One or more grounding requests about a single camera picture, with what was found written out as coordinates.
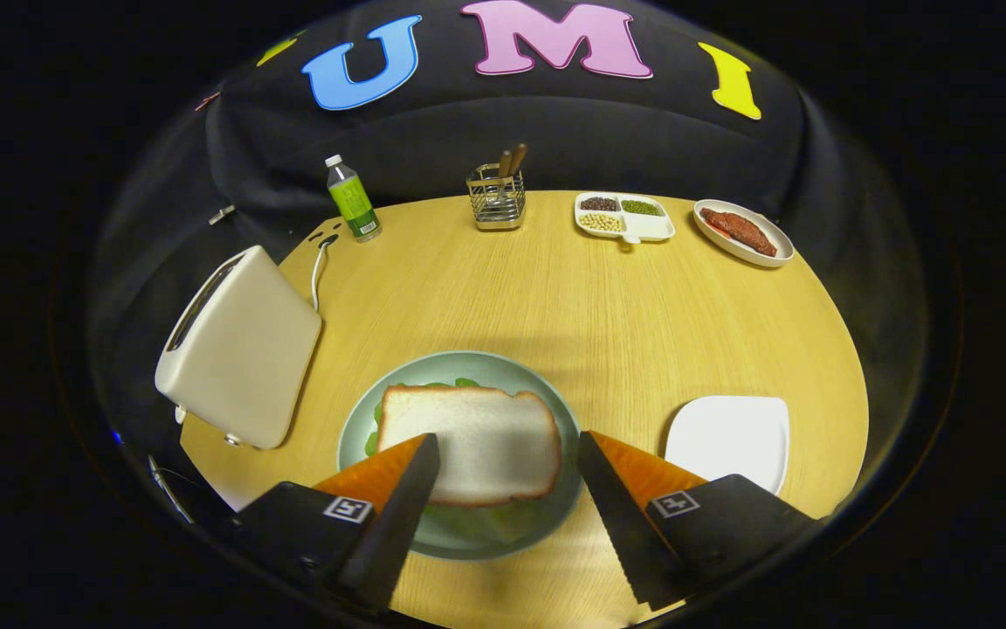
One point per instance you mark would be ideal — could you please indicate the white toaster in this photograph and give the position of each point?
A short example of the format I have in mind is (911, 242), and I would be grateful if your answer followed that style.
(245, 358)

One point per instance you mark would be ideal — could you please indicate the green lettuce leaf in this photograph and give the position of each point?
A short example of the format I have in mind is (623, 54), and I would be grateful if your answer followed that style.
(485, 521)

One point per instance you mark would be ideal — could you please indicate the round-topped white bread slice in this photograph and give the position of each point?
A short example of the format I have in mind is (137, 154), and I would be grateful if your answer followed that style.
(485, 441)

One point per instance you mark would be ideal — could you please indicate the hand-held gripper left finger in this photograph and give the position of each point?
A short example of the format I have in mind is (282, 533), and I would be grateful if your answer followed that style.
(394, 533)

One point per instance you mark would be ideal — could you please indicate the pile of green beans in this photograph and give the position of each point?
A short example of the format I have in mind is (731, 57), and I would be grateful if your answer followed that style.
(641, 207)

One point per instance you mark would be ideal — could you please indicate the pile of dark beans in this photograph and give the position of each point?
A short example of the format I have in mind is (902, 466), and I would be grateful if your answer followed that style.
(599, 203)

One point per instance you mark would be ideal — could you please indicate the pile of yellow beans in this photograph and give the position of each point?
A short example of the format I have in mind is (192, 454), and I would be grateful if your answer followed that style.
(601, 223)

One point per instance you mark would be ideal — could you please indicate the black backdrop cloth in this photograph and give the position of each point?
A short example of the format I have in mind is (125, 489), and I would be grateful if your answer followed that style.
(643, 140)

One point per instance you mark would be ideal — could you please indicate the white divided dish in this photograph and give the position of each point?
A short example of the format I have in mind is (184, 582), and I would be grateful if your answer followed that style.
(651, 229)

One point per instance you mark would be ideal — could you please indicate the green label plastic bottle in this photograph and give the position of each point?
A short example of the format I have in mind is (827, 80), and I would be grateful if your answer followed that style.
(354, 210)

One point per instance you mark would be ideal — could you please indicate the light green round plate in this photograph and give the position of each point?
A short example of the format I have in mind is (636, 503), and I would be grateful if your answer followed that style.
(468, 367)

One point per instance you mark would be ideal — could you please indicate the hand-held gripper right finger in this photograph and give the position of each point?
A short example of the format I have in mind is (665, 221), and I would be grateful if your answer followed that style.
(625, 524)

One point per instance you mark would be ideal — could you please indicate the red cloth clip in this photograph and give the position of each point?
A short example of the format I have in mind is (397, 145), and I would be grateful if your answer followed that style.
(206, 100)

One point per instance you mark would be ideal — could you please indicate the white oval plate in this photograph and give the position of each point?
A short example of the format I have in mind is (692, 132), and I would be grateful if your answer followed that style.
(721, 243)

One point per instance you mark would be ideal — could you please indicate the white cloth clip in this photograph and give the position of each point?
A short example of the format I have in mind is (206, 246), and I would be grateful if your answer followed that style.
(222, 214)

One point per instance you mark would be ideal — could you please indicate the red-brown meat piece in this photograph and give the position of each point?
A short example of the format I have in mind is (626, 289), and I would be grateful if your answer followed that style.
(739, 229)

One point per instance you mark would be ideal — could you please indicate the white square plate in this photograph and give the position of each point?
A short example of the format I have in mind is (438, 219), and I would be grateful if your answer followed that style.
(730, 437)

